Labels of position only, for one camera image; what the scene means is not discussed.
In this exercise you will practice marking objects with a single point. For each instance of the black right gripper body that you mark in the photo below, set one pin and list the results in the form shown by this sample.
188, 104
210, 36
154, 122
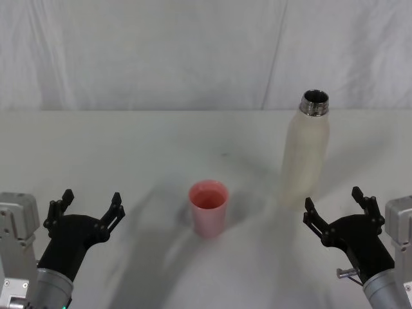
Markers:
360, 238

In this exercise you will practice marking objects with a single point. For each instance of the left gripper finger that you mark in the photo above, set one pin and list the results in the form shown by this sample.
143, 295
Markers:
113, 210
55, 209

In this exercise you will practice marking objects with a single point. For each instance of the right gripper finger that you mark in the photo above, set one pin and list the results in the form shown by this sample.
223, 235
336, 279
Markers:
317, 219
370, 206

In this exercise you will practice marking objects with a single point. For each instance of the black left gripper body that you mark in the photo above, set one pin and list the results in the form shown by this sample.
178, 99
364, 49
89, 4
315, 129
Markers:
72, 235

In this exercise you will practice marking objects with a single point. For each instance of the cream vacuum bottle steel neck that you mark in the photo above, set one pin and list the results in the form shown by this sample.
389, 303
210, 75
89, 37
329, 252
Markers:
304, 154

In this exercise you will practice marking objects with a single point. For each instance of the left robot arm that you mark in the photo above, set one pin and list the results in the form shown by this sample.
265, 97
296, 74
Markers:
16, 231

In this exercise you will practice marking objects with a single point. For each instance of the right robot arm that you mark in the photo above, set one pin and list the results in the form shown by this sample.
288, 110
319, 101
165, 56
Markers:
399, 225

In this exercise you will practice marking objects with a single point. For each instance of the white table cloth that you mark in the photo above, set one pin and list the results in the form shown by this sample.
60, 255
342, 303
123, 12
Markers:
128, 145

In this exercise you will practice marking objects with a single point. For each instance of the pink plastic cup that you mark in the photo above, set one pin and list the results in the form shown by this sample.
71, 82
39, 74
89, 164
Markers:
209, 212

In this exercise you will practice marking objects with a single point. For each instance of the white curtain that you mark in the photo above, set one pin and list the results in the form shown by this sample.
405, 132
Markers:
161, 54

